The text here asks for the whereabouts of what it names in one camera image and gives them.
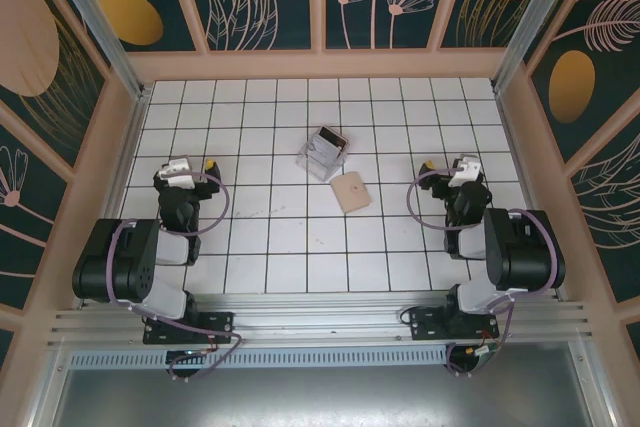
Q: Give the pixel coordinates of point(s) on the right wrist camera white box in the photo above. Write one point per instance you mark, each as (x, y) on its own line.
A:
(465, 169)

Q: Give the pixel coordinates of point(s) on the beige leather card holder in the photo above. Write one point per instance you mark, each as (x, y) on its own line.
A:
(351, 192)

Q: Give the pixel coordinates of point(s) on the light grey credit card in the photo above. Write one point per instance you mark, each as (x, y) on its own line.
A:
(322, 149)

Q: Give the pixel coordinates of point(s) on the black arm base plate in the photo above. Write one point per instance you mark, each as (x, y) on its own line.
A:
(425, 322)
(215, 327)

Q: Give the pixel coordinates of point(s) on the credit card with dark stripe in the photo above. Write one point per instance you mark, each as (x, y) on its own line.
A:
(334, 137)

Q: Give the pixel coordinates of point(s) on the grey metal sheet panel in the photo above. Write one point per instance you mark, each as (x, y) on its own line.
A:
(320, 397)

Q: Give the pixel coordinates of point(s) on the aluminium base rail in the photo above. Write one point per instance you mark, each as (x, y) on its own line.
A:
(320, 314)

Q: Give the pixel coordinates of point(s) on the aluminium side rail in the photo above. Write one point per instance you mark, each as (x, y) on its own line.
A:
(520, 162)
(127, 167)

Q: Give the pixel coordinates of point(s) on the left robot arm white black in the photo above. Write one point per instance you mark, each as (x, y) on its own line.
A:
(125, 257)

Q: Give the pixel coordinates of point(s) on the aluminium corner post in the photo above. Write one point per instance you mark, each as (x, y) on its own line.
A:
(97, 22)
(537, 17)

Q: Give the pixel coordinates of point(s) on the clear acrylic card box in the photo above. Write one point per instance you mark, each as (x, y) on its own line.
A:
(320, 167)

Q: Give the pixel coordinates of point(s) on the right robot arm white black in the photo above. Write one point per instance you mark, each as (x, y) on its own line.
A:
(525, 252)

